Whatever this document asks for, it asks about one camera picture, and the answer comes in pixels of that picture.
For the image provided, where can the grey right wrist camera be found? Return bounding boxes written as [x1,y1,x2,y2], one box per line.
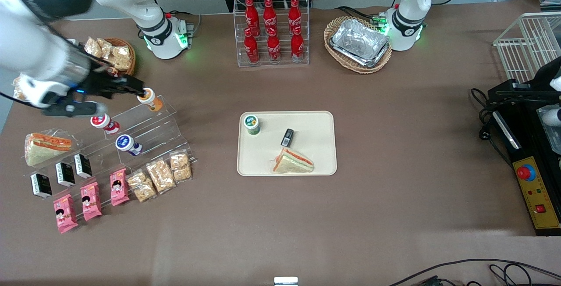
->
[42,101,108,118]

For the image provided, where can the red lid gum bottle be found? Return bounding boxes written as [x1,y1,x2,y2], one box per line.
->
[90,113,120,135]

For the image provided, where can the dark brown wicker basket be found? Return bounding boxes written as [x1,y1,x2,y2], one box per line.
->
[77,37,136,77]

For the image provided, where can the red emergency stop button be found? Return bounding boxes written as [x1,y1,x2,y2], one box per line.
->
[517,164,536,181]

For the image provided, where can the green lid gum bottle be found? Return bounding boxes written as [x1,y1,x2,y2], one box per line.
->
[243,114,261,136]

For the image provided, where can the orange lid gum bottle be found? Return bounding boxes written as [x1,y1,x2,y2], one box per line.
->
[137,87,164,112]

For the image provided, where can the blue lid gum bottle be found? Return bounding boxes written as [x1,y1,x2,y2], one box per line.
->
[115,134,143,156]

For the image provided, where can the clear acrylic bottle rack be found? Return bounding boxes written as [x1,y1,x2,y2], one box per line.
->
[233,0,310,68]

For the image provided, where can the wrapped triangle sandwich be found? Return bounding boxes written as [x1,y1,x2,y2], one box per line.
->
[24,132,73,167]
[272,147,315,174]

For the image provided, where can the red cola bottle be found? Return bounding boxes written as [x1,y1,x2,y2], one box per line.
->
[263,0,277,36]
[266,27,281,62]
[291,26,305,62]
[288,0,302,35]
[244,28,260,64]
[245,0,260,36]

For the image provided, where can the grey connector box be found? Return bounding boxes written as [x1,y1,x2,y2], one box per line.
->
[177,18,196,49]

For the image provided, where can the black base cable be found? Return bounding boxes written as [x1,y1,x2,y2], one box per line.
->
[335,6,383,22]

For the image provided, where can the white wire basket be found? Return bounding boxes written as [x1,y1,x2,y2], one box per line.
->
[493,12,561,86]

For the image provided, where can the black device housing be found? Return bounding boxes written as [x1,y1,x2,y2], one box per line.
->
[528,56,561,102]

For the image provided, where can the pink snack packet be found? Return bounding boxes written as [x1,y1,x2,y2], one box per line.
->
[110,168,131,207]
[80,182,103,222]
[53,194,79,234]

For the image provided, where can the clear peanut brittle packet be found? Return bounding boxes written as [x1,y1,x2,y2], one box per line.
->
[169,151,193,183]
[84,37,104,58]
[127,169,157,203]
[97,38,114,58]
[13,75,32,102]
[111,46,133,71]
[146,158,177,195]

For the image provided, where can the aluminium foil tray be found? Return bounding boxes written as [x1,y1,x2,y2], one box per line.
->
[330,18,391,65]

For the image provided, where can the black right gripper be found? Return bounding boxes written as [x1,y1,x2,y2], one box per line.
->
[77,68,146,101]

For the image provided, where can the clear acrylic stepped stand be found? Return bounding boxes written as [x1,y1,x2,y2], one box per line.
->
[25,94,198,218]

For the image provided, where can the black yellow control box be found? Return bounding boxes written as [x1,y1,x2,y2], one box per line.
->
[488,80,561,236]

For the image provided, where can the clear plastic cover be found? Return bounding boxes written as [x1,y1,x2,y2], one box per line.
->
[536,105,561,156]

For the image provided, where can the light wicker basket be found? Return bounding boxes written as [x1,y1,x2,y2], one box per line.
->
[324,16,393,74]

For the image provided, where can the black floor cables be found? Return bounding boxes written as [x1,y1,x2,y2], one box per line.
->
[388,258,561,286]

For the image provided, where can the cream plastic tray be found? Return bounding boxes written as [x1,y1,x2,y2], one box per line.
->
[237,111,337,176]

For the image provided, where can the black power cable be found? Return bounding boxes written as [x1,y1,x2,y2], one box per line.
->
[471,87,511,166]

